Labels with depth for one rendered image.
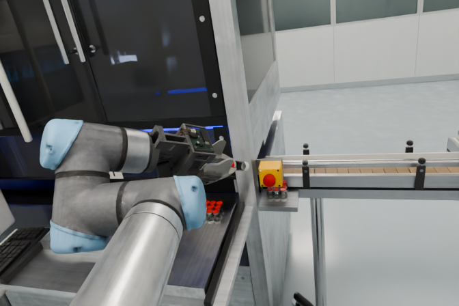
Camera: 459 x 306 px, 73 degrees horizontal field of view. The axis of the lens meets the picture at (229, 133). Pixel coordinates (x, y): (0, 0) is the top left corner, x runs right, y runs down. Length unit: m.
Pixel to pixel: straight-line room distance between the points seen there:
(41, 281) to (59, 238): 0.63
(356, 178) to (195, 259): 0.59
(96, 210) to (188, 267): 0.51
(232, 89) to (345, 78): 4.80
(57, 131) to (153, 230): 0.21
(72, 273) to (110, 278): 0.77
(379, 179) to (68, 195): 0.95
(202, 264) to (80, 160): 0.54
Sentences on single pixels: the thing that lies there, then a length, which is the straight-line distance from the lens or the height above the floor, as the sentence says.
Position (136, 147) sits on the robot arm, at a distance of 0.52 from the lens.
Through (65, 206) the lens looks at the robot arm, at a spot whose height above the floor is 1.30.
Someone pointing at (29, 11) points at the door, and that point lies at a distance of 1.24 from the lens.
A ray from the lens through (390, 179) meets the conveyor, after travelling 1.17.
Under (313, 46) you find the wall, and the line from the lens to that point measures 5.53.
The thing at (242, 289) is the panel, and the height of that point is 0.48.
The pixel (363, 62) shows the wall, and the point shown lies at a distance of 5.64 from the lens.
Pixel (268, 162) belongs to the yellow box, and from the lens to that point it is 1.04.
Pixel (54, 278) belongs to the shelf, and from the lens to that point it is 1.10.
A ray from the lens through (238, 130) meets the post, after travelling 0.97.
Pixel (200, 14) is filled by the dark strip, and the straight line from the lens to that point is 0.92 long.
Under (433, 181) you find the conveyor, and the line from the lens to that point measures 1.20.
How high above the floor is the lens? 1.52
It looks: 22 degrees down
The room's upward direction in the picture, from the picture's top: 9 degrees counter-clockwise
